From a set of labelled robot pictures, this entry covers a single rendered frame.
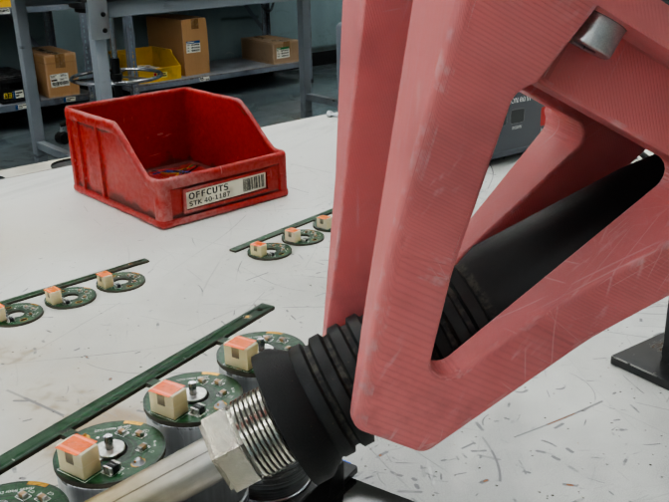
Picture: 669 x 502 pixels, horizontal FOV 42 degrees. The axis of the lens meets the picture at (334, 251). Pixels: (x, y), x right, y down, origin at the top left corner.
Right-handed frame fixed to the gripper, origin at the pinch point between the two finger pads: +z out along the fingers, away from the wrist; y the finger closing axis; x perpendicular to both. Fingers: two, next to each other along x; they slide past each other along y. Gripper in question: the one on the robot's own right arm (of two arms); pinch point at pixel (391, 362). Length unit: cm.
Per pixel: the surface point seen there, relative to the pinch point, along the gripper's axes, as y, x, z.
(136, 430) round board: -5.2, -2.2, 5.7
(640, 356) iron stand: -15.5, 17.7, 1.1
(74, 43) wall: -485, -14, 65
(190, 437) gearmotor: -5.4, -0.9, 5.5
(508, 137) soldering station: -45, 23, -4
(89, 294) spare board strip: -28.5, -1.9, 12.4
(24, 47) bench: -317, -26, 50
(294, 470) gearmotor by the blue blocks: -7.6, 2.9, 6.7
